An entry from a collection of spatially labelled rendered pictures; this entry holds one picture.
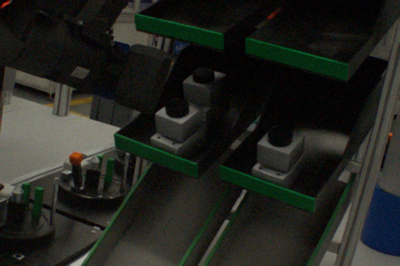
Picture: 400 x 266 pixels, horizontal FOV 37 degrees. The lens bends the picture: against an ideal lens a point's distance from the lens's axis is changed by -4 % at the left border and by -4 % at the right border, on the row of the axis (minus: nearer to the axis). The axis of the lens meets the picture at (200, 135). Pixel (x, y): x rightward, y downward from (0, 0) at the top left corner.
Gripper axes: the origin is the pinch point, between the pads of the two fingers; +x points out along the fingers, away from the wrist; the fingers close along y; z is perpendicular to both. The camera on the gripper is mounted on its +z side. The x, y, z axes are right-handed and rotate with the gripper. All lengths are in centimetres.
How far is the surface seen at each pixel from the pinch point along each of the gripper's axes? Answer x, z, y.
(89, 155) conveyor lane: 68, -19, 51
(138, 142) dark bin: 12.6, -7.4, 2.4
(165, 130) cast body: 12.6, -4.7, -0.9
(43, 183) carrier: 42, -25, 41
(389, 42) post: 122, 37, 2
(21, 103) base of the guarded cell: 115, -18, 125
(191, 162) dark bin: 12.7, -7.3, -5.7
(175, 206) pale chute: 24.9, -15.3, 0.9
